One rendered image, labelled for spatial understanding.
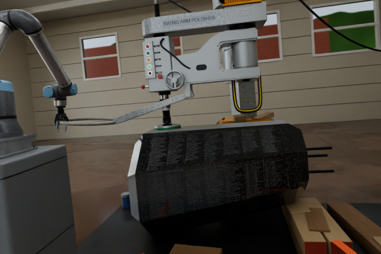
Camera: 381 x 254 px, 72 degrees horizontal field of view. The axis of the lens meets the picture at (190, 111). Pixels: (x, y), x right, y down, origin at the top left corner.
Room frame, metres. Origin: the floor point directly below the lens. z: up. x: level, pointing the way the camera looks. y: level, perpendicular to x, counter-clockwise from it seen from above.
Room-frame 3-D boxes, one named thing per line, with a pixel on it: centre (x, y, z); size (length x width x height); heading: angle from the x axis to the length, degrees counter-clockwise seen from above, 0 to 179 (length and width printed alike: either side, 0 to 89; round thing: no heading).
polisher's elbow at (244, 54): (2.07, -0.45, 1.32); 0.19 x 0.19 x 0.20
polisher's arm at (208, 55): (2.08, -0.19, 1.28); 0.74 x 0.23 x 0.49; 83
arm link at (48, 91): (2.00, 1.02, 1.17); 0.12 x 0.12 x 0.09; 87
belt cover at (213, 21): (2.10, -0.15, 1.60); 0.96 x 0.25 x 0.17; 83
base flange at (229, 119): (2.71, -0.55, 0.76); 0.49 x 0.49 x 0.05; 78
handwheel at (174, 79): (2.01, 0.10, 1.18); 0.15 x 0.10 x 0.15; 83
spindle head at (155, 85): (2.14, 0.12, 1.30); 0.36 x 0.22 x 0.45; 83
